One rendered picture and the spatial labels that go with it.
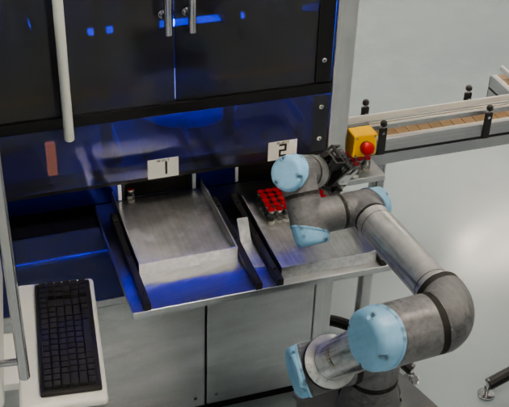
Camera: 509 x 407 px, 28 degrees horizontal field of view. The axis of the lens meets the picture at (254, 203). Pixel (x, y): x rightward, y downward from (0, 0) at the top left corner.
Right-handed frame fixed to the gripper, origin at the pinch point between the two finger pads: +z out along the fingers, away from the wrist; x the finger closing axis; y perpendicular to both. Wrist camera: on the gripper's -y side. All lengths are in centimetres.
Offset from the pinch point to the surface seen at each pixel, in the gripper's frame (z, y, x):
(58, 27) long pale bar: -33, -22, 62
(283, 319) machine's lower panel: 64, -63, -10
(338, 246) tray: 25.6, -19.9, -8.9
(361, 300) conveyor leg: 101, -52, -16
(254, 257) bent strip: 11.5, -35.4, 0.7
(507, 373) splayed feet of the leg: 118, -31, -64
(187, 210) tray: 19, -47, 25
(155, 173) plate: 9, -44, 35
